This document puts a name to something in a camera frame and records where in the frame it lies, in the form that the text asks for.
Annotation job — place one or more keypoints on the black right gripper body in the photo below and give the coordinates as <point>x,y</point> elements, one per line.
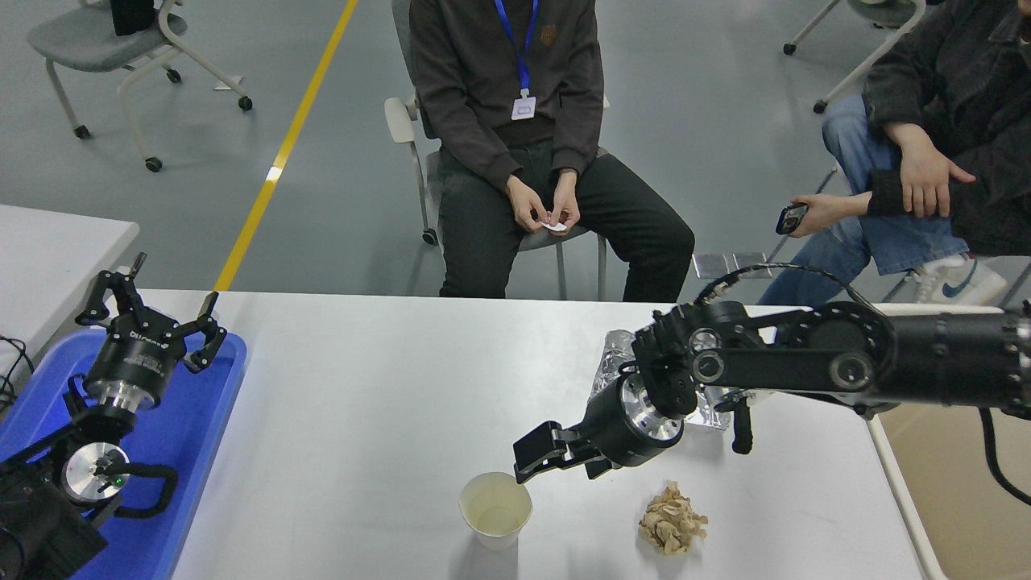
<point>616,435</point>

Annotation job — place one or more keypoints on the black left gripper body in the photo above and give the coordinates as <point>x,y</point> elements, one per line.
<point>133,358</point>

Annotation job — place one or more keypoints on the foil tray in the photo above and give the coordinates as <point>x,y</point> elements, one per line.
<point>612,354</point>

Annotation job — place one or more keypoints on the pale paper cup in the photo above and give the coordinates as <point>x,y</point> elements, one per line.
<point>495,515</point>

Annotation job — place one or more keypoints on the tan paper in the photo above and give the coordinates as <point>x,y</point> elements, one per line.
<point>668,524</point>

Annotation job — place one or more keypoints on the small white paper scrap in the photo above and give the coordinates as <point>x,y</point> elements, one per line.
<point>556,227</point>

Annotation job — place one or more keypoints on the black phone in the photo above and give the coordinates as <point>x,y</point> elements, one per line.
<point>790,219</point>

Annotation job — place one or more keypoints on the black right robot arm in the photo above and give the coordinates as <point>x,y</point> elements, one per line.
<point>950,362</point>

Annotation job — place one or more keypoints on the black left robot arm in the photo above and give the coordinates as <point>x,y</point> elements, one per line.
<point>32,524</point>

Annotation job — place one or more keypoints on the person's right hand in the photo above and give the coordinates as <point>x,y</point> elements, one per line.
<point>527,205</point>
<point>922,173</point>

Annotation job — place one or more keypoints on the person's left hand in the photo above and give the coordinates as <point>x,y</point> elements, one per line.
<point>566,197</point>
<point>834,208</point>

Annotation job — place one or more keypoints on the white side table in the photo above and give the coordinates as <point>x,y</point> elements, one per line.
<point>48,258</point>

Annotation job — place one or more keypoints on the blue plastic tray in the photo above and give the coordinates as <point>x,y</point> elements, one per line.
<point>193,435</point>

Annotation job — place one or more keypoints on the yellow floor tape line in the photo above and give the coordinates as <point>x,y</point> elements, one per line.
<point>282,153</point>

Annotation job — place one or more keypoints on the metal floor plate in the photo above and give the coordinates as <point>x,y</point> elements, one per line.
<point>749,259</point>
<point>711,263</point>

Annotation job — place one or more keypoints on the grey wheeled chair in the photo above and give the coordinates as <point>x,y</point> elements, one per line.
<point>886,12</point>
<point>89,36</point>

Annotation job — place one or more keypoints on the black bag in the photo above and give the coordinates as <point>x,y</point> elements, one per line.
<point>133,16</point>

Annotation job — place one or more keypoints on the large pale bin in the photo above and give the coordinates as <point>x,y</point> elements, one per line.
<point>950,499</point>

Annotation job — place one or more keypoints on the person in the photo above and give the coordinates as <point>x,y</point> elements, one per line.
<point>467,72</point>
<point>950,72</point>

